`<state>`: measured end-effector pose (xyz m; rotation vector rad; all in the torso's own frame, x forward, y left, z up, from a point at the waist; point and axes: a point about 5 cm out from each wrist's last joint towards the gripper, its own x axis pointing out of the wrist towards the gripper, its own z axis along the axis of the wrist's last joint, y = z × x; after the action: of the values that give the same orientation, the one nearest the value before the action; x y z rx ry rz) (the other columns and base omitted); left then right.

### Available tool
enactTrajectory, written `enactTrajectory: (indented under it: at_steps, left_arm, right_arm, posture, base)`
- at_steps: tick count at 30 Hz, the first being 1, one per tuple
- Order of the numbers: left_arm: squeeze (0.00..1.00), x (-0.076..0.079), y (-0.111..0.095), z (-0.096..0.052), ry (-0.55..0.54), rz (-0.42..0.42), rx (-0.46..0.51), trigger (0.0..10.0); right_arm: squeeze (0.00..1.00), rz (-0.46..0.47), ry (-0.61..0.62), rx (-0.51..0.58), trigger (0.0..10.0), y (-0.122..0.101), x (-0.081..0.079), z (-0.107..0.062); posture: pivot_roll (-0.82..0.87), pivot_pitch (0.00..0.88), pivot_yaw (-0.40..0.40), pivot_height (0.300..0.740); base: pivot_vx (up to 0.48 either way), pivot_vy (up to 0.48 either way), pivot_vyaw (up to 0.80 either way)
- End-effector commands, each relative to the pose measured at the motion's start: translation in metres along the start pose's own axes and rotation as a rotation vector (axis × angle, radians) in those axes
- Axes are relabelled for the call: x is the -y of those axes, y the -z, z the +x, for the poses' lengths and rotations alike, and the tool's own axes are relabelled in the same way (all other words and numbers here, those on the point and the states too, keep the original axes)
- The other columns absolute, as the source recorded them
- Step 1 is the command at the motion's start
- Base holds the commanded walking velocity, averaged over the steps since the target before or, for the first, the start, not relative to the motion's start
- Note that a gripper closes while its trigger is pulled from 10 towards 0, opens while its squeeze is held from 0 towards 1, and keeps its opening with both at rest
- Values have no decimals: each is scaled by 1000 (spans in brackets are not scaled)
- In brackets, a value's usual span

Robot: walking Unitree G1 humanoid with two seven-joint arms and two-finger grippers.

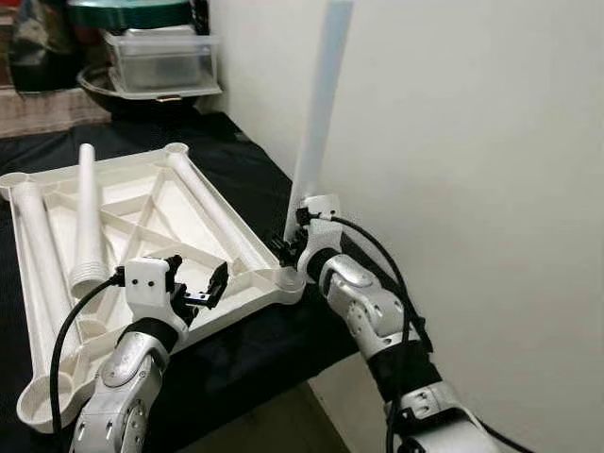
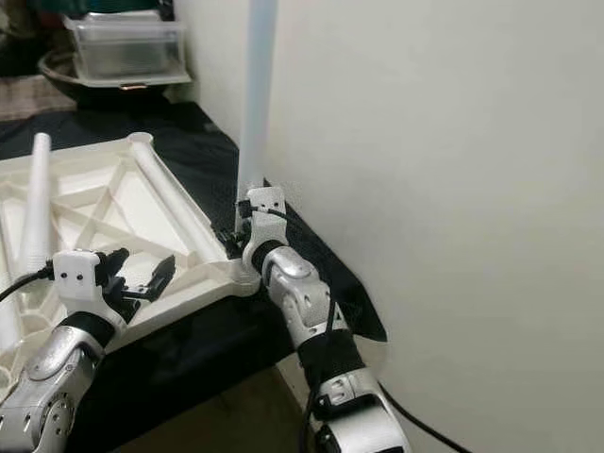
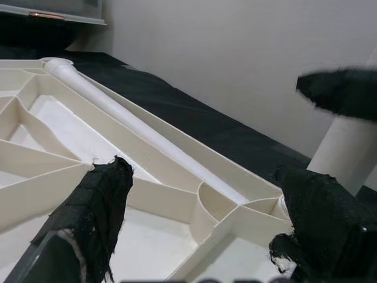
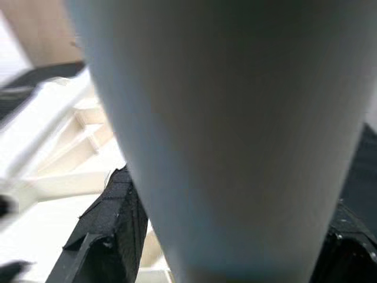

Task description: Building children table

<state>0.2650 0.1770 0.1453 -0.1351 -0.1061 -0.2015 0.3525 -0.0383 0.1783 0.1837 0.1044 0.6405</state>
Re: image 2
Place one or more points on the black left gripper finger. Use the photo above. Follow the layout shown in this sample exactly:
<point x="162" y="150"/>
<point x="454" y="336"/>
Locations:
<point x="116" y="266"/>
<point x="162" y="279"/>

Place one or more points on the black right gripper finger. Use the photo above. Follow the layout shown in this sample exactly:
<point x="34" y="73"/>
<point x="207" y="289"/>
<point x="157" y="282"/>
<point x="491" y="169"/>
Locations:
<point x="222" y="243"/>

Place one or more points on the white plastic table leg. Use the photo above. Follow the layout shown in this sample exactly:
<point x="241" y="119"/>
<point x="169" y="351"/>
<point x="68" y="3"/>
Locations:
<point x="260" y="85"/>
<point x="40" y="198"/>

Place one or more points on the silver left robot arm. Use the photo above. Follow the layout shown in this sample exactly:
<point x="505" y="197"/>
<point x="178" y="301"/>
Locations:
<point x="57" y="387"/>

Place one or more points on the white plastic table top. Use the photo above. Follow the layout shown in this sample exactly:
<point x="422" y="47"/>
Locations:
<point x="179" y="189"/>

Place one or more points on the black tablecloth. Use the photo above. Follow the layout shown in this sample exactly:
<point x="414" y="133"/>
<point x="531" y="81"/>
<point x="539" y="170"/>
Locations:
<point x="226" y="349"/>

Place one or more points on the black round basin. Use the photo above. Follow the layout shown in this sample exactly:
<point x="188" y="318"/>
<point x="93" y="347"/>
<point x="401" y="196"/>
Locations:
<point x="66" y="87"/>

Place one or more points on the pink patterned cloth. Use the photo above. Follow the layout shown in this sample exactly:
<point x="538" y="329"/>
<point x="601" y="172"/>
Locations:
<point x="28" y="99"/>

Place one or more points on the clear plastic storage box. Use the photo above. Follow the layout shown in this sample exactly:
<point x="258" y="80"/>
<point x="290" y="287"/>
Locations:
<point x="127" y="52"/>

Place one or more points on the dark plastic bag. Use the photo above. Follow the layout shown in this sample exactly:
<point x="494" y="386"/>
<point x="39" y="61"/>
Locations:
<point x="19" y="38"/>

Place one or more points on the dark green round lid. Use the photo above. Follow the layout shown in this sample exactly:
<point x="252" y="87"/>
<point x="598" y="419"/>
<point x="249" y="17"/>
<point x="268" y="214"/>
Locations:
<point x="94" y="8"/>

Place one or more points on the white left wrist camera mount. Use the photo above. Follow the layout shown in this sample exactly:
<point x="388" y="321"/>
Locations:
<point x="80" y="274"/>

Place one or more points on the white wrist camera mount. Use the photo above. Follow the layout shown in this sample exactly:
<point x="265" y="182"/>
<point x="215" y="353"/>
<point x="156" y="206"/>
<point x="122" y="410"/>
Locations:
<point x="262" y="203"/>
<point x="80" y="274"/>

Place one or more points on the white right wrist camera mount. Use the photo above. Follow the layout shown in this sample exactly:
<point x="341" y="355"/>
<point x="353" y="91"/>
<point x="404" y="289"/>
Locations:
<point x="262" y="203"/>

